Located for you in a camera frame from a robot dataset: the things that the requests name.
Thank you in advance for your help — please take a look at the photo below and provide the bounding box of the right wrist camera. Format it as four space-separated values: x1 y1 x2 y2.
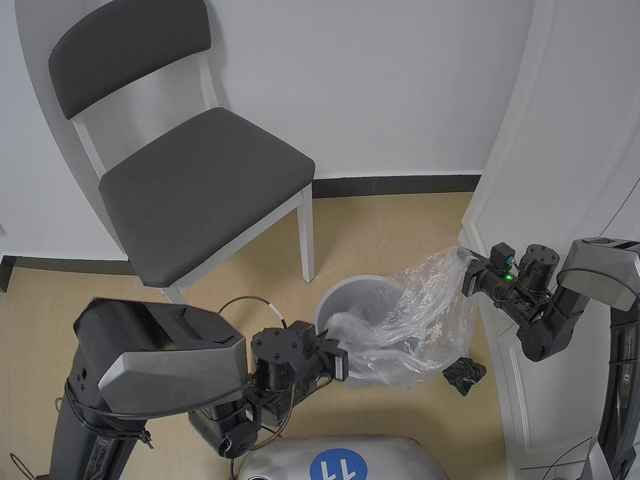
490 242 517 275

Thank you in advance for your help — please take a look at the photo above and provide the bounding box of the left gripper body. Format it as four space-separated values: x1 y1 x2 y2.
300 338 351 383

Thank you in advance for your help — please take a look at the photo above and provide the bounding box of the clear plastic bag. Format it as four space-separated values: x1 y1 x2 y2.
327 248 478 391

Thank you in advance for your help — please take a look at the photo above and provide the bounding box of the white wardrobe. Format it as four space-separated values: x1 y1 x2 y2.
460 0 640 480

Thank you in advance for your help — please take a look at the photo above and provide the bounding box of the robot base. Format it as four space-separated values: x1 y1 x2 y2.
240 435 443 480

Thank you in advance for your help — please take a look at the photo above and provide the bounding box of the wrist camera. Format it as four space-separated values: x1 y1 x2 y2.
286 320 321 353
490 242 517 275

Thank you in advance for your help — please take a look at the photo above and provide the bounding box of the grey padded white chair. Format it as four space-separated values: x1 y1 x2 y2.
48 0 316 304

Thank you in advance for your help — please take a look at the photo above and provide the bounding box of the black cable with white band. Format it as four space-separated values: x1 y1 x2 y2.
218 295 291 329

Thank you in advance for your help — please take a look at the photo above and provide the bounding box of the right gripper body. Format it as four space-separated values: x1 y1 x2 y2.
462 259 502 299

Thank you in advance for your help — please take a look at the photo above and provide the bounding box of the black plastic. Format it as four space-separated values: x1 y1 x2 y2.
442 357 487 397

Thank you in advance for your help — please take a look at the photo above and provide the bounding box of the white trash bin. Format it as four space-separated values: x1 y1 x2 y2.
315 275 473 391

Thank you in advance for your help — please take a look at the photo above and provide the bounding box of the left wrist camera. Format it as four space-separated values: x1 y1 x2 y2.
286 320 321 353

